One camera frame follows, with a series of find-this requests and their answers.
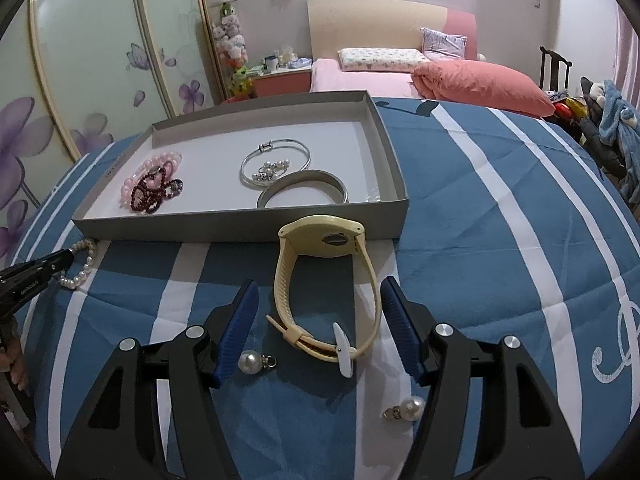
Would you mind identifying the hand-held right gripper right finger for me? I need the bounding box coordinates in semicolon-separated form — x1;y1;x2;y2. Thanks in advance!
379;276;587;480

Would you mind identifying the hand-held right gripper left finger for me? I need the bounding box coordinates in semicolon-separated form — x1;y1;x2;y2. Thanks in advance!
55;279;261;480

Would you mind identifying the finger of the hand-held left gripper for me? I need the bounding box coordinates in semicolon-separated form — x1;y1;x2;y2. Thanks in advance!
0;249;76;285

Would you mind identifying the white pearl bracelet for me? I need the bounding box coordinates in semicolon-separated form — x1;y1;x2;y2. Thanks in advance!
59;239;99;292

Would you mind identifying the grey cardboard tray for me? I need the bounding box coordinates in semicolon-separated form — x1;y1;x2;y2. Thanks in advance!
71;91;412;242

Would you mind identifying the pink bead bracelet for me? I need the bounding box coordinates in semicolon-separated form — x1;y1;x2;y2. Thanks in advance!
120;151;184;209

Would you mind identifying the yellow wristwatch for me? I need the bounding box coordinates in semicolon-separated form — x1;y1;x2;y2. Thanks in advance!
265;214;379;379

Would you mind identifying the dark red bead bracelet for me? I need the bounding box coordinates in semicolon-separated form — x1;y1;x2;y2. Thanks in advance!
130;166;186;214

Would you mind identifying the thin silver bangle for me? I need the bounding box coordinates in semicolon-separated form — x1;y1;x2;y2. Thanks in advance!
240;141;312;190

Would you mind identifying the small pearl earring cluster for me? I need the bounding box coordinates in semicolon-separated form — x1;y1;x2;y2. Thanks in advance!
252;159;292;183

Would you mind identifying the wide grey cuff bangle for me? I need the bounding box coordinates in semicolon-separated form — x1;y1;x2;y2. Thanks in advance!
257;170;350;210

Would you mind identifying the person's left hand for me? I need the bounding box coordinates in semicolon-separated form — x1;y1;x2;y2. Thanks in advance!
0;327;30;393

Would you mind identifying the large pearl drop earring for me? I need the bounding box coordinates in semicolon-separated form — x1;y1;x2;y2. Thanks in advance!
238;351;278;375
383;396;427;421

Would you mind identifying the blue white striped blanket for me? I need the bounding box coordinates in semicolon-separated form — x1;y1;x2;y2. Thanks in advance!
10;94;640;480

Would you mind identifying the floral sliding door wardrobe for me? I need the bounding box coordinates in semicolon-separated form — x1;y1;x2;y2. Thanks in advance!
0;0;227;261

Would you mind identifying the pink bed sheet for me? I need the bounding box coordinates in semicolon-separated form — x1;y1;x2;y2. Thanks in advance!
309;57;422;99

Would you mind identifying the pink duvet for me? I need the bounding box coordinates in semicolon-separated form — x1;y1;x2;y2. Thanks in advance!
411;59;557;120

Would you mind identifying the pink nightstand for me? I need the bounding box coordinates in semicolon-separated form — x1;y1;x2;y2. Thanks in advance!
250;62;315;99

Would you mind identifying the white patterned pillow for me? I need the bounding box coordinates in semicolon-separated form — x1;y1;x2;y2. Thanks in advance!
337;47;432;74

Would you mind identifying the red yellow toy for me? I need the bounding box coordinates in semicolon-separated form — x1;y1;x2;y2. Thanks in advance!
554;97;587;119

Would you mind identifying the lilac printed pillow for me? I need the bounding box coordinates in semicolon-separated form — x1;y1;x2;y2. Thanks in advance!
420;27;469;60

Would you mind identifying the plush toy tube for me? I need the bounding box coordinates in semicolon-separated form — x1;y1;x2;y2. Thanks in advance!
210;0;254;102

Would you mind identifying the blue plush garment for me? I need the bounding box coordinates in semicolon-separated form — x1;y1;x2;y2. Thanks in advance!
596;79;640;222

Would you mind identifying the dark wooden chair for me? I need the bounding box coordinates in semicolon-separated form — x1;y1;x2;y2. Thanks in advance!
538;46;574;97

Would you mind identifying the grey plush toy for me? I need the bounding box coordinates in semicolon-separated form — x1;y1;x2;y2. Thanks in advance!
579;77;607;107

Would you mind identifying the beige pink headboard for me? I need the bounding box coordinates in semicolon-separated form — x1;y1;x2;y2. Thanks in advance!
306;0;479;62

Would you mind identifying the pink curtain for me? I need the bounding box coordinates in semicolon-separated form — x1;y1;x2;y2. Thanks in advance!
614;5;640;92

